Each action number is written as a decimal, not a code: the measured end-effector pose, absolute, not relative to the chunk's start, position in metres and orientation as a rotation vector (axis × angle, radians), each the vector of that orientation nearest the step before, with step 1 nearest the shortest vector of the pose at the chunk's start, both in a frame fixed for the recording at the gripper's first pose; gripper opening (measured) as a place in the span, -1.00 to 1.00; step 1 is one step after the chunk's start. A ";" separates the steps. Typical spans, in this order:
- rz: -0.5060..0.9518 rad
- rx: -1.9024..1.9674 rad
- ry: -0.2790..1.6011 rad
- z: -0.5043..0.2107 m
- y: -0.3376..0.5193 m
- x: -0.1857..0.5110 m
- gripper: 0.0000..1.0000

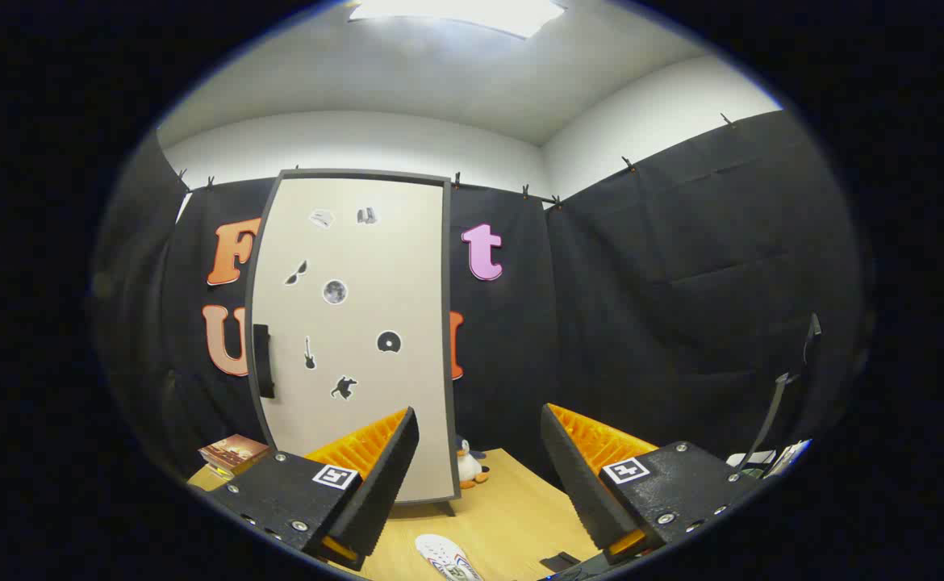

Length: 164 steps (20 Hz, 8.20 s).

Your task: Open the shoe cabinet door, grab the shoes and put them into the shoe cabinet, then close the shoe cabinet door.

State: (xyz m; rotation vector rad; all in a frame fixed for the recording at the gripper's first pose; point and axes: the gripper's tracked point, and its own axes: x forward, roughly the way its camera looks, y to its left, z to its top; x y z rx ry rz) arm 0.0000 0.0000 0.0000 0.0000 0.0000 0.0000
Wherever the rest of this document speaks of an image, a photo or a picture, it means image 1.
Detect white canvas shoe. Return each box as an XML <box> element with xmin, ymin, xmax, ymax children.
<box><xmin>415</xmin><ymin>533</ymin><xmax>485</xmax><ymax>581</ymax></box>

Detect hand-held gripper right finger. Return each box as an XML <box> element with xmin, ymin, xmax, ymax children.
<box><xmin>540</xmin><ymin>403</ymin><xmax>763</xmax><ymax>566</ymax></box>

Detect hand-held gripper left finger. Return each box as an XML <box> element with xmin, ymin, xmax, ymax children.
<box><xmin>207</xmin><ymin>406</ymin><xmax>421</xmax><ymax>572</ymax></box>

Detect penguin plush toy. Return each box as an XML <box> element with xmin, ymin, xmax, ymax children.
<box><xmin>454</xmin><ymin>436</ymin><xmax>491</xmax><ymax>490</ymax></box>

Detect grey shoe cabinet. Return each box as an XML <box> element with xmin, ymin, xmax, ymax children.
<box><xmin>244</xmin><ymin>168</ymin><xmax>462</xmax><ymax>517</ymax></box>

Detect brown cover book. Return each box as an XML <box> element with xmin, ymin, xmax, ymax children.
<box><xmin>198</xmin><ymin>434</ymin><xmax>271</xmax><ymax>481</ymax></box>

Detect black backdrop cloth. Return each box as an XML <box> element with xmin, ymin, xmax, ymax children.
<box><xmin>93</xmin><ymin>109</ymin><xmax>864</xmax><ymax>485</ymax></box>

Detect white papers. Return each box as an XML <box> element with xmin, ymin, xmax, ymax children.
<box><xmin>726</xmin><ymin>440</ymin><xmax>812</xmax><ymax>479</ymax></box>

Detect thin black stand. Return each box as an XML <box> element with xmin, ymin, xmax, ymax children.
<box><xmin>742</xmin><ymin>313</ymin><xmax>824</xmax><ymax>473</ymax></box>

